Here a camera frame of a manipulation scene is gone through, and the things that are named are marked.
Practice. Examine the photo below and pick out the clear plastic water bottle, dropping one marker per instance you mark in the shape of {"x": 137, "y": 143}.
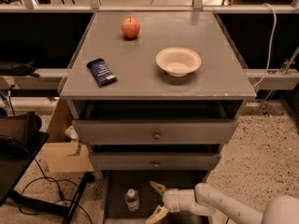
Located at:
{"x": 132, "y": 200}

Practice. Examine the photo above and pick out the brown bag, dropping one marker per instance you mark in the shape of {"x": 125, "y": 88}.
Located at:
{"x": 21, "y": 129}

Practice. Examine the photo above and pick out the white paper bowl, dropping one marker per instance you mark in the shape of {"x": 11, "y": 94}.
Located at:
{"x": 178, "y": 62}

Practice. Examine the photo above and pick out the black cart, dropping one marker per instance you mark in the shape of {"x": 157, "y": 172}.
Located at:
{"x": 15, "y": 159}

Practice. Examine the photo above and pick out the cardboard box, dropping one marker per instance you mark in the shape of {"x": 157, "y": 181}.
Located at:
{"x": 63, "y": 151}

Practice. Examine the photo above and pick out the grey drawer cabinet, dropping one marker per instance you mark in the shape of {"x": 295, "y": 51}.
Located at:
{"x": 220, "y": 76}

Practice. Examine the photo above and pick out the red apple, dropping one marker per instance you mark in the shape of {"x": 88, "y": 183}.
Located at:
{"x": 130, "y": 27}

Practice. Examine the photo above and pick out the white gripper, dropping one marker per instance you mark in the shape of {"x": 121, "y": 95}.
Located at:
{"x": 170, "y": 199}

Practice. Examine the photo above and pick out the grey bottom drawer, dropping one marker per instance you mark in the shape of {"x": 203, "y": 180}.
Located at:
{"x": 114, "y": 209}

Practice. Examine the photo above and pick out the dark blue snack packet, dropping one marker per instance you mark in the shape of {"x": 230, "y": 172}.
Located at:
{"x": 101, "y": 73}

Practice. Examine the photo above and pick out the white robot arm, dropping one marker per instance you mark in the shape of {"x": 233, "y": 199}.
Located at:
{"x": 203, "y": 200}

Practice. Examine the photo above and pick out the grey top drawer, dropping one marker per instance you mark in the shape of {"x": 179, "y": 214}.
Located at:
{"x": 168, "y": 122}

